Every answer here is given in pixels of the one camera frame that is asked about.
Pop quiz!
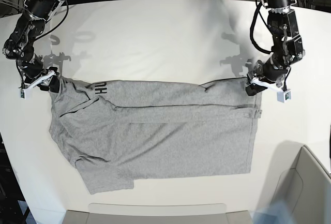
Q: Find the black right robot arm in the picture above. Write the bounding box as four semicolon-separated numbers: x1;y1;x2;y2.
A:
3;0;69;98

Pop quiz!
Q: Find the grey tray at bottom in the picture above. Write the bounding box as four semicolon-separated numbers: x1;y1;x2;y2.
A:
63;203;253;223

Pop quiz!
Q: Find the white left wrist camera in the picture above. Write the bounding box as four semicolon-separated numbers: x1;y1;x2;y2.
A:
277;89;291;103

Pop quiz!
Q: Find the grey bin at right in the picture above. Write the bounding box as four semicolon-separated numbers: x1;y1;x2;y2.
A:
269;146;330;223

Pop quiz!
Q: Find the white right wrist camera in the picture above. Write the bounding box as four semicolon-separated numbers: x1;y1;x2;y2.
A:
20;87;32;100

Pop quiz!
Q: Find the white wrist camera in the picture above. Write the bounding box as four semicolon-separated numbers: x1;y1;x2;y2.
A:
277;89;291;103
20;87;32;100

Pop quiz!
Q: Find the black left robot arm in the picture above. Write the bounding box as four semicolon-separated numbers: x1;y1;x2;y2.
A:
246;0;305;102

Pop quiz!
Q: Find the grey T-shirt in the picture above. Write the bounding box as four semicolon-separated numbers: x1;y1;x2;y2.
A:
49;78;262;194

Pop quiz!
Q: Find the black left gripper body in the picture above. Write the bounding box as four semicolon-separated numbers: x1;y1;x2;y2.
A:
247;58;290;88

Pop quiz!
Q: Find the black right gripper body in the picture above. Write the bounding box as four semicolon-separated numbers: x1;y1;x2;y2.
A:
18;59;58;88

